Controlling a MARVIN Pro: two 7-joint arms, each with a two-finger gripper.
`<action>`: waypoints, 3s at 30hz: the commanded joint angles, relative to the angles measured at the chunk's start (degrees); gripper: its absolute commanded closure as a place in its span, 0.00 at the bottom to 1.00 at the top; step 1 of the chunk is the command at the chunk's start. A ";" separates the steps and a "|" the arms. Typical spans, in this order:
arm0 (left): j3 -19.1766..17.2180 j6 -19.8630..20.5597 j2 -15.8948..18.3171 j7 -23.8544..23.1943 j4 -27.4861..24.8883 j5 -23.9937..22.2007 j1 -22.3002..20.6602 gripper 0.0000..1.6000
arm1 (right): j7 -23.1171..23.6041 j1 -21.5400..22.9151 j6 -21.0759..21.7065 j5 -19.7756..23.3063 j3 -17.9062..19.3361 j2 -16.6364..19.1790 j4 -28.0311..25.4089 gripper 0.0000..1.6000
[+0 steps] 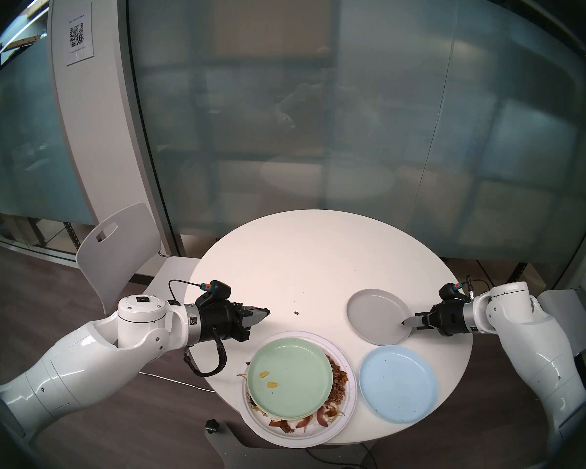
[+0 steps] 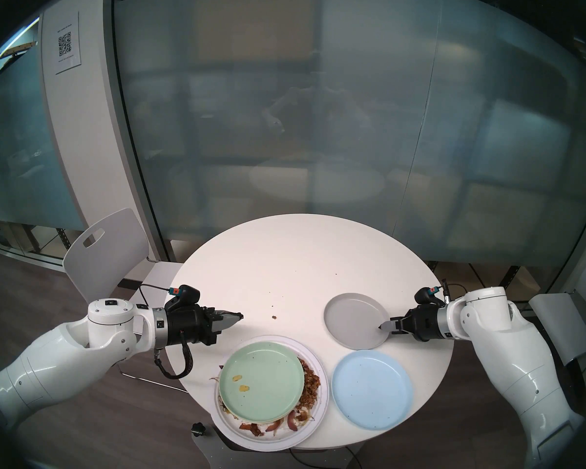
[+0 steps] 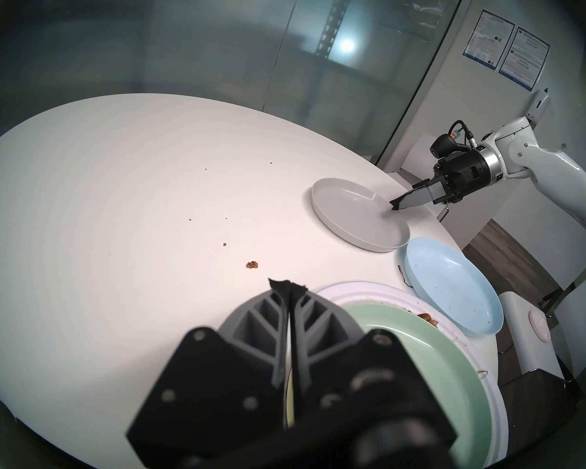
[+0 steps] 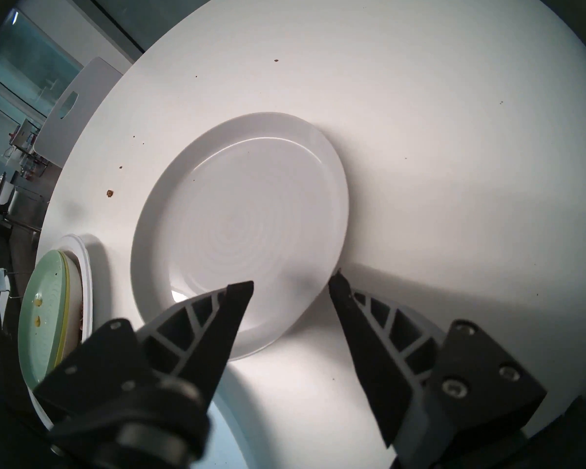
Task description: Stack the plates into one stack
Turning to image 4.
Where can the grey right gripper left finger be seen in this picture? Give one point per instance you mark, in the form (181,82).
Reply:
(127,360)

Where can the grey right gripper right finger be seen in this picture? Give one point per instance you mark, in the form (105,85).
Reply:
(459,375)

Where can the yellow plastic plate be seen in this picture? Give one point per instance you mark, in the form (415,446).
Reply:
(67,302)

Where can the mint green plastic plate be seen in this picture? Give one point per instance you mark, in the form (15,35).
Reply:
(39,346)

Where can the light blue plastic plate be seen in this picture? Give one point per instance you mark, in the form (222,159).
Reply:
(227,438)

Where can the grey plastic plate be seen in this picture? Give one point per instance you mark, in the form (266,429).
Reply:
(254,204)

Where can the large white paper plate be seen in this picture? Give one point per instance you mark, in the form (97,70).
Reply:
(87,277)

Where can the yellow food crumbs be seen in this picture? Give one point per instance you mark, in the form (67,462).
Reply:
(39,302)

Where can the white plastic chair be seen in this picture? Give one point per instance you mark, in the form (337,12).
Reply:
(93,96)

